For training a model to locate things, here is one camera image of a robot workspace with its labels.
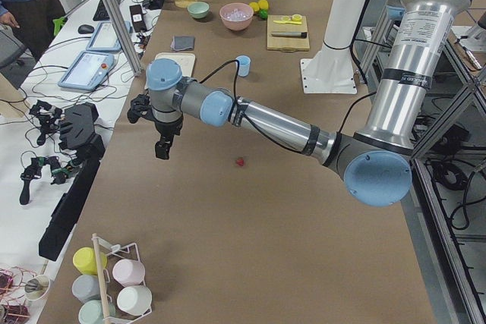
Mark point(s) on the aluminium frame post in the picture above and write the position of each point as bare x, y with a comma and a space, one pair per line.
123, 36

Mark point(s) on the teach pendant tablet near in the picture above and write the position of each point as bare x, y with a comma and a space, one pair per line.
88, 71

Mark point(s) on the steel muddler black tip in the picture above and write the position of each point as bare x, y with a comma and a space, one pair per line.
289, 34

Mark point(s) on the teach pendant tablet far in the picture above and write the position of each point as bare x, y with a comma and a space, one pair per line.
104, 39

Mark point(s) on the mint green cup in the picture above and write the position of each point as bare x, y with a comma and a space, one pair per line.
91, 313

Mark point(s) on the whole yellow lemon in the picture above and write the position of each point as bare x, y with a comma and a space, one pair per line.
254, 6

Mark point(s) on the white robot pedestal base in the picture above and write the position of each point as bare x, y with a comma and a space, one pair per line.
331, 69

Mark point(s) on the black hand-held gripper device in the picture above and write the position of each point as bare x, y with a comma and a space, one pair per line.
59, 173

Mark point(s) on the cream rabbit tray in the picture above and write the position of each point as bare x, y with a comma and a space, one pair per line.
186, 61

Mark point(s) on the light blue plastic cup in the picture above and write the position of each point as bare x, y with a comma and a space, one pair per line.
244, 65

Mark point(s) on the green lime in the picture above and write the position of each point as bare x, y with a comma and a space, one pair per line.
263, 14

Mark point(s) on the black power adapter box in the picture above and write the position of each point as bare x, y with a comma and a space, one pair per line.
137, 18

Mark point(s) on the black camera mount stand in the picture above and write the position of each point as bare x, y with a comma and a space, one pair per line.
77, 133

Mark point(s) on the pink bowl of ice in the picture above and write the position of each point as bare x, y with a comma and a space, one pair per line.
236, 16

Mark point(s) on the yellow cup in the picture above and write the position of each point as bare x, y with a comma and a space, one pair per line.
84, 261

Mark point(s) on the mint green bowl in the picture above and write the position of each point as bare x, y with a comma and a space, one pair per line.
198, 10

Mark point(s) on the paper cup with strainer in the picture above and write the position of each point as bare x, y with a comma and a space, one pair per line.
37, 287

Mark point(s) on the black computer mouse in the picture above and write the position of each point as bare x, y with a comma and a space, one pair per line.
85, 29

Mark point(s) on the wooden cutting board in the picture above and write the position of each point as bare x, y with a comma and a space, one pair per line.
287, 44

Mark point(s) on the white cup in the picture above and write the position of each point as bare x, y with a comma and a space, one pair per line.
134, 300

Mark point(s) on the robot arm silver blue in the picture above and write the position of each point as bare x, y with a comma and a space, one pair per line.
373, 162

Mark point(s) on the grey cup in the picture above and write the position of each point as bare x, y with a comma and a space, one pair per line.
86, 288

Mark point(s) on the folded grey cloth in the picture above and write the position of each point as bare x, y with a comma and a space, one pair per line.
182, 43

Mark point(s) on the teach pendant tablet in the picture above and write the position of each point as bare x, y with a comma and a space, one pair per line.
104, 39
88, 71

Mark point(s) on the pink cup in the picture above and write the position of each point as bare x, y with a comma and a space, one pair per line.
129, 272

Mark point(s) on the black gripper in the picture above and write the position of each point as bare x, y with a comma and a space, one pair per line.
167, 127

